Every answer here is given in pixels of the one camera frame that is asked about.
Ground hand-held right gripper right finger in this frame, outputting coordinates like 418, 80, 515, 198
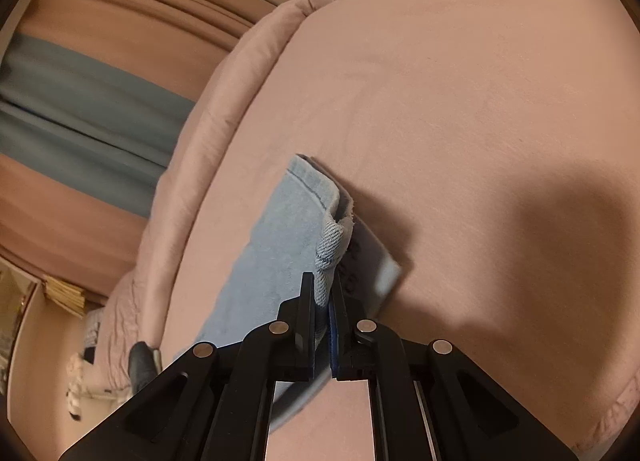
326, 274, 582, 461

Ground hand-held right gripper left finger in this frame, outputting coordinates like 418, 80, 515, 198
57, 272, 318, 461

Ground light blue denim pants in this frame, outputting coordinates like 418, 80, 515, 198
172, 153, 404, 430

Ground dark folded garment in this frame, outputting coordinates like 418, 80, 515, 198
128, 341, 163, 388

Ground stack of papers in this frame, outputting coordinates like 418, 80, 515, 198
42, 275, 89, 320

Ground pink duvet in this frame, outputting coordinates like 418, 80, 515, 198
95, 0, 341, 392

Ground pink bed sheet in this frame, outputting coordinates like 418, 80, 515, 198
160, 0, 640, 461

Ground blue-grey curtain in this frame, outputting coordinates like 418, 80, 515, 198
0, 33, 198, 220

